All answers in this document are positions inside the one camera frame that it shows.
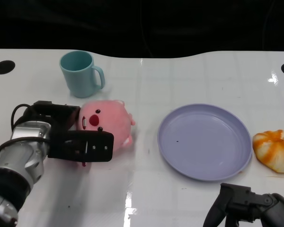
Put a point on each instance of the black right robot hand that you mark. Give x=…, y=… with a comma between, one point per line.
x=251, y=210

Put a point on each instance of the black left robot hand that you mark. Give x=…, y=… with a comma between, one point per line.
x=61, y=142

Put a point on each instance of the pink plush pig doll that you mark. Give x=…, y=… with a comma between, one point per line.
x=109, y=118

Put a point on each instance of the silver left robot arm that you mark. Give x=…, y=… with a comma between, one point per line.
x=26, y=149

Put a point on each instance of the purple plastic plate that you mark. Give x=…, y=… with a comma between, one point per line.
x=203, y=142

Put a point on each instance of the orange white plush pumpkin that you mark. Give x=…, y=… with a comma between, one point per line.
x=274, y=151

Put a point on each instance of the teal plastic mug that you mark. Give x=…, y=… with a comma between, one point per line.
x=79, y=78

